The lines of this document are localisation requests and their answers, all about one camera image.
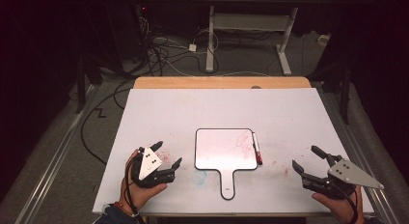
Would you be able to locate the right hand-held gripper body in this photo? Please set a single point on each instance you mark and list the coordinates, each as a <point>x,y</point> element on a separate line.
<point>349,175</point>

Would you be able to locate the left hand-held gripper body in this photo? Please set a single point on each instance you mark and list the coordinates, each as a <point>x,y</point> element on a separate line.
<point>148,162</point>

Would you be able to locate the person's left hand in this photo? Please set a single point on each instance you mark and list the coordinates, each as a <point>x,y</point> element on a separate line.
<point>138,193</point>

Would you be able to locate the person's right hand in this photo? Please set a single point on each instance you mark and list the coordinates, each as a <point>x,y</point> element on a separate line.
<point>345,208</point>

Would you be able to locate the red whiteboard marker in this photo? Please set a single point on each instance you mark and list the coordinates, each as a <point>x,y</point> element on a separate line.
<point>257,150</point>

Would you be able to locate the black metal stand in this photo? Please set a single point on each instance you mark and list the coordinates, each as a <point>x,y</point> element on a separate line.
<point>81,85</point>
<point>345,95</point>

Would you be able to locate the white power adapter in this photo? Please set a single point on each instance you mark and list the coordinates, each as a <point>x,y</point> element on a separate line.
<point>192,47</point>

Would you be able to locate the white floor box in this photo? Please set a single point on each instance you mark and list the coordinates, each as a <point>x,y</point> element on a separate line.
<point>323,39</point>

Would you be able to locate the aluminium floor rail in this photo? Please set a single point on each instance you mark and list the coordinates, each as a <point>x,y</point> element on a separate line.
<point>54,156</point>
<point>353,143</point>

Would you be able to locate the white metal desk frame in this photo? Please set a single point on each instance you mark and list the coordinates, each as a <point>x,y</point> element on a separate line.
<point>250,22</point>

